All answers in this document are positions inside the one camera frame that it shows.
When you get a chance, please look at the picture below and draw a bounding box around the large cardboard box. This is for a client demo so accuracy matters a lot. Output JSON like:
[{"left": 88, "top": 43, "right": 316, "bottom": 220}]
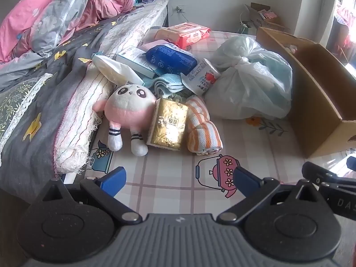
[{"left": 255, "top": 26, "right": 356, "bottom": 159}]

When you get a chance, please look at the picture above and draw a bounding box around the pink and white plush toy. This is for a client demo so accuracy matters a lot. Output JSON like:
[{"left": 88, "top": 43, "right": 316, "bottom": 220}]
[{"left": 93, "top": 85, "right": 158, "bottom": 157}]

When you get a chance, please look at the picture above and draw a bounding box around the orange red wipes pack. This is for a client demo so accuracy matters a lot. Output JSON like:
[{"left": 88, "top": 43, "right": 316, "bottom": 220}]
[{"left": 154, "top": 22, "right": 211, "bottom": 50}]

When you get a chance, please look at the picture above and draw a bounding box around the white plastic bag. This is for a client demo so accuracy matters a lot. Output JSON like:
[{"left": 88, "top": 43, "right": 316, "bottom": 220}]
[{"left": 204, "top": 36, "right": 293, "bottom": 120}]

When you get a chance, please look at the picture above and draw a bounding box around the white and blue box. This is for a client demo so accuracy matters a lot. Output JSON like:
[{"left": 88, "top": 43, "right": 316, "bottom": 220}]
[{"left": 115, "top": 46, "right": 159, "bottom": 79}]

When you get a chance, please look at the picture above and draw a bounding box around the pink soft pack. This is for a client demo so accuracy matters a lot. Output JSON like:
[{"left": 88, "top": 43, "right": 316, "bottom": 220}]
[{"left": 144, "top": 40, "right": 167, "bottom": 54}]

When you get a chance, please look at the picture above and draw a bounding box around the pink and grey quilt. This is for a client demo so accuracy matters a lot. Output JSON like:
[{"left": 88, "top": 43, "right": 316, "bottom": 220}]
[{"left": 0, "top": 0, "right": 137, "bottom": 65}]

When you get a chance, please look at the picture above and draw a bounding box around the checkered floor mat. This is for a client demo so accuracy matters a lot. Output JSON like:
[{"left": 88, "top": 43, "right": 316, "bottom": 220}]
[{"left": 89, "top": 29, "right": 356, "bottom": 221}]

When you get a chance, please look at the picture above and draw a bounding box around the orange striped towel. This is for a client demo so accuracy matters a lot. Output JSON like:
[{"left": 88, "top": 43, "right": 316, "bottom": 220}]
[{"left": 185, "top": 96, "right": 223, "bottom": 156}]

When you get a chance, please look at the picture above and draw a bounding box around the blue face mask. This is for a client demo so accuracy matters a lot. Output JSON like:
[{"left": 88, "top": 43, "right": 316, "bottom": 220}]
[{"left": 160, "top": 74, "right": 186, "bottom": 92}]

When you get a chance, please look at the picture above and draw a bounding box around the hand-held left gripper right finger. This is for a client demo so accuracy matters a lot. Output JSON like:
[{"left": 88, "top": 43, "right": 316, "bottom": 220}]
[{"left": 216, "top": 166, "right": 324, "bottom": 226}]

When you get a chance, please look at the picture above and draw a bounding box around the white packet with red fruit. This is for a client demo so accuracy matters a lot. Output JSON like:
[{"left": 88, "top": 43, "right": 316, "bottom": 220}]
[{"left": 180, "top": 58, "right": 221, "bottom": 95}]

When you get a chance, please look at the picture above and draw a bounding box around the grey bed sheet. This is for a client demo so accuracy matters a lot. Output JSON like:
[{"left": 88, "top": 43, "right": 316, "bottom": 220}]
[{"left": 0, "top": 19, "right": 134, "bottom": 203}]

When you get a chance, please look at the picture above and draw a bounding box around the cream tissue packet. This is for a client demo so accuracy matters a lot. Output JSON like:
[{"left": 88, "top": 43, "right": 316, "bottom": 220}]
[{"left": 92, "top": 54, "right": 145, "bottom": 87}]

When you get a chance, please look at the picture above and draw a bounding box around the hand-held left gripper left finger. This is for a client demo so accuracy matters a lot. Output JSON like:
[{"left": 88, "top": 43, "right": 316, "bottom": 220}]
[{"left": 36, "top": 166, "right": 143, "bottom": 225}]

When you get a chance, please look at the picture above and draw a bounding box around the small open cardboard box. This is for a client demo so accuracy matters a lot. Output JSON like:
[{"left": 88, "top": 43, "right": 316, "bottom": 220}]
[{"left": 241, "top": 3, "right": 290, "bottom": 34}]

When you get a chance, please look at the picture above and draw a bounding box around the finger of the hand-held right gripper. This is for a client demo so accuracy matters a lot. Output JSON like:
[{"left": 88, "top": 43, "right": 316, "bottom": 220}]
[{"left": 302, "top": 161, "right": 356, "bottom": 192}]

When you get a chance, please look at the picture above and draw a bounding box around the gold tissue pack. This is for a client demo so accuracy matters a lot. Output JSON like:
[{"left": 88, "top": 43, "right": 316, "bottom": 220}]
[{"left": 146, "top": 98, "right": 190, "bottom": 151}]

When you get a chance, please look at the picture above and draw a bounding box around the lace trimmed pillow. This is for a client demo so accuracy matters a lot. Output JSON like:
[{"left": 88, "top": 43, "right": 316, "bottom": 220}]
[{"left": 0, "top": 72, "right": 53, "bottom": 151}]

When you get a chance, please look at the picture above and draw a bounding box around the blue wet wipes packet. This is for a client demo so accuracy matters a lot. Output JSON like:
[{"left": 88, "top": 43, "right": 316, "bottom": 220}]
[{"left": 142, "top": 44, "right": 198, "bottom": 76}]

